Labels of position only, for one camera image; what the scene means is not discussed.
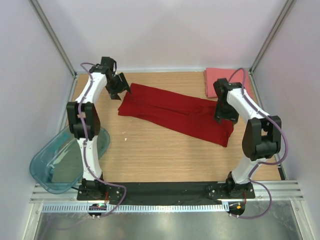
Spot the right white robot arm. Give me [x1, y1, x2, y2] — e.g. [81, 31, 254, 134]
[213, 78, 282, 198]

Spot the right aluminium frame rail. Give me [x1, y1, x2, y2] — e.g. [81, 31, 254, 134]
[248, 0, 297, 76]

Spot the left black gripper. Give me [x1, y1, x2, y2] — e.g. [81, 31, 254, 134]
[106, 73, 131, 101]

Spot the dark red t shirt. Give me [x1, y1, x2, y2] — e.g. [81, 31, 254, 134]
[118, 83, 234, 148]

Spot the slotted cable duct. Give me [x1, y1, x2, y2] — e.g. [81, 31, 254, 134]
[41, 202, 229, 214]

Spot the aluminium frame rail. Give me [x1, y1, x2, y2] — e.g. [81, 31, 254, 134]
[28, 0, 78, 77]
[248, 0, 297, 76]

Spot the folded pink t shirt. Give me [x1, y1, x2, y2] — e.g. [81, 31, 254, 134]
[203, 67, 251, 100]

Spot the teal plastic bin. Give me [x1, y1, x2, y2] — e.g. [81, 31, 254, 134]
[29, 124, 111, 195]

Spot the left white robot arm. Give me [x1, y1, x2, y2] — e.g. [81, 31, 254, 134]
[66, 56, 131, 200]

